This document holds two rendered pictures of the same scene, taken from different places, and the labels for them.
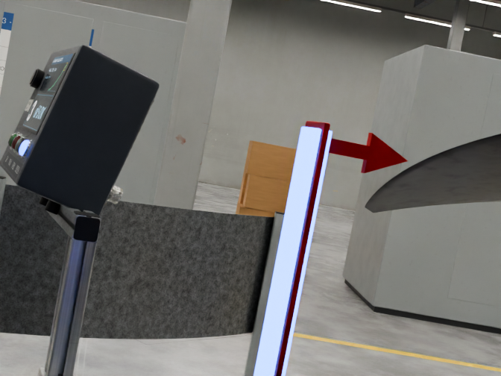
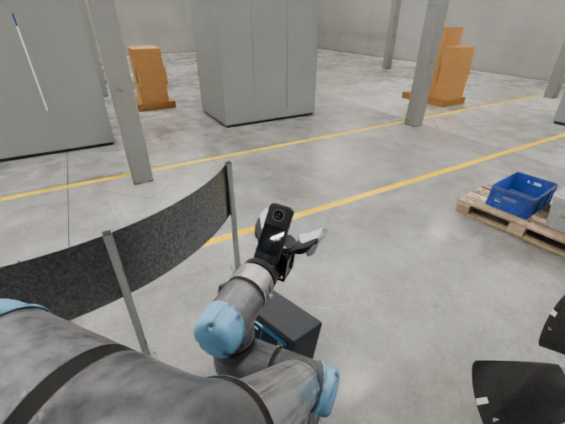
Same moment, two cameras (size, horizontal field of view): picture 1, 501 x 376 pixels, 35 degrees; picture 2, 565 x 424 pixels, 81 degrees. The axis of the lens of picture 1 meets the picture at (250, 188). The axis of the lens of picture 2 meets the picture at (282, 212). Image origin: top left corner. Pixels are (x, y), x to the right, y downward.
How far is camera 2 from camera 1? 99 cm
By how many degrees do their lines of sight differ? 37
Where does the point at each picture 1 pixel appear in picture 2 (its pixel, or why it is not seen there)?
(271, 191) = (151, 74)
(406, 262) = (234, 102)
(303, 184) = not seen: outside the picture
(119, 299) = (183, 244)
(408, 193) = not seen: outside the picture
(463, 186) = not seen: outside the picture
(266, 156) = (142, 55)
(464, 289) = (261, 106)
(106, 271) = (174, 237)
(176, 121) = (112, 81)
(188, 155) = (127, 98)
